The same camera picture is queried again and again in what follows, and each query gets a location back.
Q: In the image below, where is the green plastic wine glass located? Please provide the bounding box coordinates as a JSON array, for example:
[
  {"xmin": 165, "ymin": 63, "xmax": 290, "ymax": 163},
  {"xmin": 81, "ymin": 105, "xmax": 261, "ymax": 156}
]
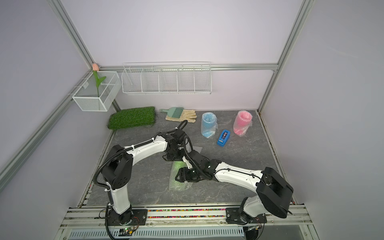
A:
[{"xmin": 169, "ymin": 161, "xmax": 190, "ymax": 192}]

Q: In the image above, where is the bubble wrap sheet stack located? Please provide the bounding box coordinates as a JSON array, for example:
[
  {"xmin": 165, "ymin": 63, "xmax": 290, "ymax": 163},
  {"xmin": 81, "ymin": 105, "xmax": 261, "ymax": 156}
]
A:
[{"xmin": 167, "ymin": 145, "xmax": 205, "ymax": 192}]

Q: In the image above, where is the blue plastic wine glass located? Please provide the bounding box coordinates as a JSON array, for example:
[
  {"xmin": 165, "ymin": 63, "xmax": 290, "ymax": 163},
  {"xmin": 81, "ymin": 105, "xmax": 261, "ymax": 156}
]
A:
[{"xmin": 201, "ymin": 112, "xmax": 217, "ymax": 137}]

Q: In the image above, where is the blue tape dispenser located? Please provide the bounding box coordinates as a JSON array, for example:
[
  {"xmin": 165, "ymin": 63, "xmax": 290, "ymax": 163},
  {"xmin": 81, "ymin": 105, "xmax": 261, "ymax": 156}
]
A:
[{"xmin": 217, "ymin": 130, "xmax": 231, "ymax": 147}]

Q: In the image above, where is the pink plastic wine glass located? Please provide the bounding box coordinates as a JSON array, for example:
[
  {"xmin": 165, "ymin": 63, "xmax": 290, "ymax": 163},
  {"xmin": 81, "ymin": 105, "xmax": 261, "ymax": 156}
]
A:
[{"xmin": 233, "ymin": 110, "xmax": 253, "ymax": 137}]

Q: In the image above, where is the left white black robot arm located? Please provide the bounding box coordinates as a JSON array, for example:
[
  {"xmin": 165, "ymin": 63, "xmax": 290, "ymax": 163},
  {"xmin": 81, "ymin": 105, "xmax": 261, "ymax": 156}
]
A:
[{"xmin": 93, "ymin": 127, "xmax": 186, "ymax": 226}]

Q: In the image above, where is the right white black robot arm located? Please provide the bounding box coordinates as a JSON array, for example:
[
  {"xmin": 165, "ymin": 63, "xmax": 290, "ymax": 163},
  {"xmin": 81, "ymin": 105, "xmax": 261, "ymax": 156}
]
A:
[{"xmin": 175, "ymin": 151, "xmax": 294, "ymax": 225}]

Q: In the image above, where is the beige cloth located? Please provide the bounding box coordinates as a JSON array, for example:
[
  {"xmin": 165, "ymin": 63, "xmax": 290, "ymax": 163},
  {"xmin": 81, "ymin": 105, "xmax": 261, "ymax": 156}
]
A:
[{"xmin": 166, "ymin": 110, "xmax": 197, "ymax": 123}]

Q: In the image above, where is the green artificial grass mat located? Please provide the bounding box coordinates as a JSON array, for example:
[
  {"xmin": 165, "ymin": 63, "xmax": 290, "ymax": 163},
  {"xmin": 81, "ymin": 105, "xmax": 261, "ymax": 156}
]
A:
[{"xmin": 107, "ymin": 107, "xmax": 156, "ymax": 131}]

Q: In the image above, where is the artificial pink tulip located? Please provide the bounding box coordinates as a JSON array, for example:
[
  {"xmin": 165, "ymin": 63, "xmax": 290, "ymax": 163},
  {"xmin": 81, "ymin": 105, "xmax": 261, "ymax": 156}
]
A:
[{"xmin": 92, "ymin": 63, "xmax": 106, "ymax": 97}]

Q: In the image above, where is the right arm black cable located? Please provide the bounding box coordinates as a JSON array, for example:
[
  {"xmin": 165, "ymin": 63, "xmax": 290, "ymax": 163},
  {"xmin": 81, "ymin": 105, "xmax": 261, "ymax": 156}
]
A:
[{"xmin": 182, "ymin": 134, "xmax": 265, "ymax": 184}]

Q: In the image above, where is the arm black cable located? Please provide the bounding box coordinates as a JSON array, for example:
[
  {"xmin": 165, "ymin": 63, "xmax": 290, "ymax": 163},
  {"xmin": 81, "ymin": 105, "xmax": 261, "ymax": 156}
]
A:
[
  {"xmin": 182, "ymin": 134, "xmax": 265, "ymax": 184},
  {"xmin": 92, "ymin": 119, "xmax": 188, "ymax": 190}
]

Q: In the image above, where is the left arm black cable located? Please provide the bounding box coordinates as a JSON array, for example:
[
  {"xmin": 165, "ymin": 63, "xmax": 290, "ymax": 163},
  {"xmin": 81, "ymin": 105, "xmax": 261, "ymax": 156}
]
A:
[{"xmin": 92, "ymin": 119, "xmax": 188, "ymax": 190}]

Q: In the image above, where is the long white wire shelf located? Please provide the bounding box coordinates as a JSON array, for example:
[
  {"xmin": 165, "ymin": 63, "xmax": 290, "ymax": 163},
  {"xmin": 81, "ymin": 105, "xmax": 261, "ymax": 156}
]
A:
[{"xmin": 121, "ymin": 62, "xmax": 213, "ymax": 95}]

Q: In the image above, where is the small white wire basket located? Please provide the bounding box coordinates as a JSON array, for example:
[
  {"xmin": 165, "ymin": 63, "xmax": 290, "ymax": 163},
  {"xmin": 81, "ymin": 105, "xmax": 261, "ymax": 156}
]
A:
[{"xmin": 72, "ymin": 71, "xmax": 122, "ymax": 112}]

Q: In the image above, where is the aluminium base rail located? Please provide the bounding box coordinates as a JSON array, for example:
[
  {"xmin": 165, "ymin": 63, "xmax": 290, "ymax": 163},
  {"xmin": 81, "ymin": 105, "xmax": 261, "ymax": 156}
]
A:
[{"xmin": 55, "ymin": 203, "xmax": 319, "ymax": 240}]

